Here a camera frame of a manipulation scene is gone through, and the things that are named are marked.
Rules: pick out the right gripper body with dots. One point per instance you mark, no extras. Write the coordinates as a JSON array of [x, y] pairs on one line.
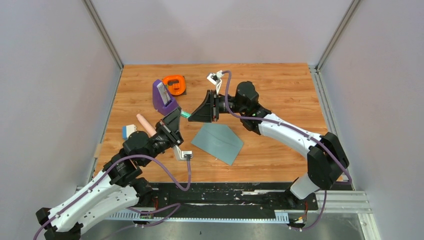
[[219, 106]]

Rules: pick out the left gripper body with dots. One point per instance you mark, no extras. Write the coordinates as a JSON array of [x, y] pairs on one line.
[[165, 137]]

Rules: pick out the white green glue stick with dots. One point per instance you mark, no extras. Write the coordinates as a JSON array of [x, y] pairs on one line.
[[185, 114]]

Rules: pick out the grey-green envelope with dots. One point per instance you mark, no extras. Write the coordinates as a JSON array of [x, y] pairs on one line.
[[219, 141]]

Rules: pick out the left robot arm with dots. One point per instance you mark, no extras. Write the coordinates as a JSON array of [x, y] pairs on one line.
[[117, 186]]

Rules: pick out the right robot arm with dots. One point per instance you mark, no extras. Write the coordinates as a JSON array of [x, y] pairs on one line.
[[325, 156]]

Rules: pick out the pink toy microphone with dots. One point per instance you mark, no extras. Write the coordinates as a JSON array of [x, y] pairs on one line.
[[151, 131]]

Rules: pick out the purple stand with device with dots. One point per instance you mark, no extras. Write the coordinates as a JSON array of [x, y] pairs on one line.
[[162, 100]]

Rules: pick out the white blue toy brick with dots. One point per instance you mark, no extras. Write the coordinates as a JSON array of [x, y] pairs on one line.
[[127, 130]]

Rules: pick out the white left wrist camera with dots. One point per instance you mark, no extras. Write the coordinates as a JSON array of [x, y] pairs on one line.
[[181, 155]]

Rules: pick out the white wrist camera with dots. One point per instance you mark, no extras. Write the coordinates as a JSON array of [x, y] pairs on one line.
[[216, 80], [181, 155]]

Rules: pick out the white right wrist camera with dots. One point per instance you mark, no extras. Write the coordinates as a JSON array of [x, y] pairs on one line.
[[216, 80]]

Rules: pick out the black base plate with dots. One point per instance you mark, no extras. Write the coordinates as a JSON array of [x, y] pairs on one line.
[[224, 200]]

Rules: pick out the aluminium frame rail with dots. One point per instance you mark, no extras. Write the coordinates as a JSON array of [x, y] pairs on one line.
[[331, 201]]

